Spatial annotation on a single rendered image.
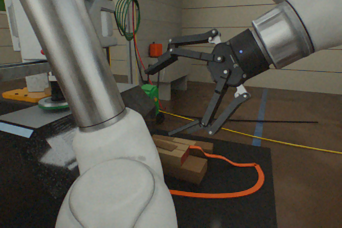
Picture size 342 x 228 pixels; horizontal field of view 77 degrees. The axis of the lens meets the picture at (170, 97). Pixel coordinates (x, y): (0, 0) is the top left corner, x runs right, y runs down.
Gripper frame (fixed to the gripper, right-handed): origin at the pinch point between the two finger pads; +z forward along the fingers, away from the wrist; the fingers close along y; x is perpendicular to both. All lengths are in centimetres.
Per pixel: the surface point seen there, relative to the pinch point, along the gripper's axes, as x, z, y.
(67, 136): -34, 80, 16
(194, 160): -154, 78, -28
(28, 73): -17, 70, 46
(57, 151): -26, 79, 9
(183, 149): -148, 81, -15
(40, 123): -26, 85, 26
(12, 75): -9, 68, 43
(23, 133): -19, 89, 23
